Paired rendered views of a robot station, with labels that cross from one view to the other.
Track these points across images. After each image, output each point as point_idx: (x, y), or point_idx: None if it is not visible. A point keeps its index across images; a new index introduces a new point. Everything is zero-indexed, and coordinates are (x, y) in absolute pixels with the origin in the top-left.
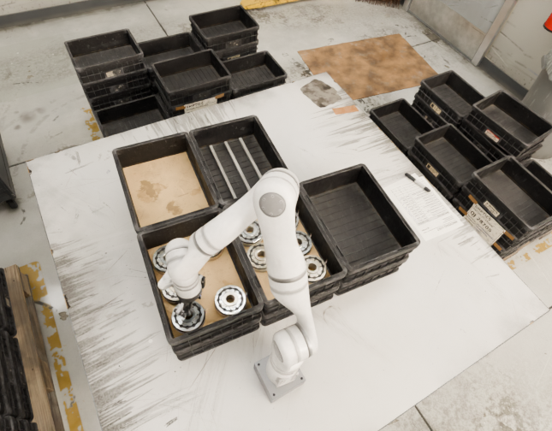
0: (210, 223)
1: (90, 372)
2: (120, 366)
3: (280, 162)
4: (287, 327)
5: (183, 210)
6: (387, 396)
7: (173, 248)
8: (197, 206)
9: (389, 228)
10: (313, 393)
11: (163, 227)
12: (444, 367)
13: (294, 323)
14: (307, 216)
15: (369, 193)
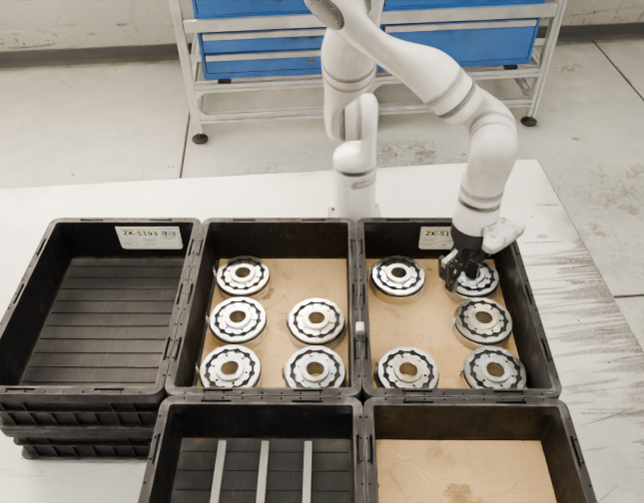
0: (448, 64)
1: (623, 326)
2: (577, 318)
3: (156, 471)
4: (355, 116)
5: (442, 490)
6: (238, 190)
7: (505, 125)
8: (405, 490)
9: (52, 299)
10: (321, 217)
11: (501, 388)
12: (148, 190)
13: (342, 125)
14: (190, 337)
15: (17, 363)
